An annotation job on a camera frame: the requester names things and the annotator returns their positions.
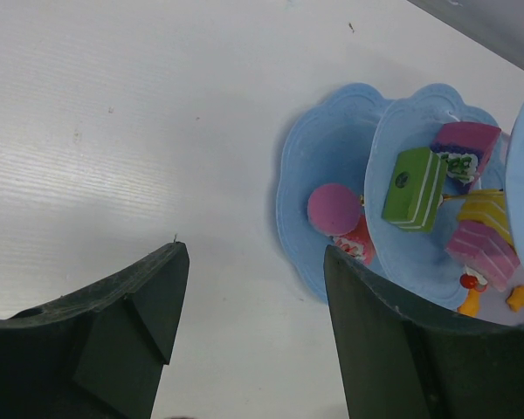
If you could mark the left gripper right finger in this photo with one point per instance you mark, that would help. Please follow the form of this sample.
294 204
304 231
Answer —
402 356

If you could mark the purple cake slice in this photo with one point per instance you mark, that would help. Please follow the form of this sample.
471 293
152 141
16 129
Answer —
466 147

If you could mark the orange cookie right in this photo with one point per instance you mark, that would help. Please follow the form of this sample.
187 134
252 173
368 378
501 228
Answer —
515 301

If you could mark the pink strawberry cake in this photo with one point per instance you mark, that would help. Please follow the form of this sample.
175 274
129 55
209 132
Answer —
483 249

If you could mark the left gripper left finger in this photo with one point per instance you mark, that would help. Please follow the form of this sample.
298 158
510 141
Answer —
97 352

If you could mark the blue three-tier cake stand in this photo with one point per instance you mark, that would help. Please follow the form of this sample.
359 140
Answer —
353 138

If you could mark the purple serving tray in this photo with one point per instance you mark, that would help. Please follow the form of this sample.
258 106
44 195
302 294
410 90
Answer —
493 305

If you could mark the orange cookie left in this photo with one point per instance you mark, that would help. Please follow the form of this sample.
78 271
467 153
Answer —
471 306

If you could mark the green striped macaron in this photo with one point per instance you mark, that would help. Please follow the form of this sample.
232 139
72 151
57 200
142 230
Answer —
415 190

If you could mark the orange cookie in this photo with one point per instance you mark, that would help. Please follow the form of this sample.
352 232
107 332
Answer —
471 306
515 301

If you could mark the red pink macaron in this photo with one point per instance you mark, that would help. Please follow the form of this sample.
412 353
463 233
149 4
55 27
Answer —
357 243

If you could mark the yellow pink cake slice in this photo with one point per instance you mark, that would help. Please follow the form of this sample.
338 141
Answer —
487 206

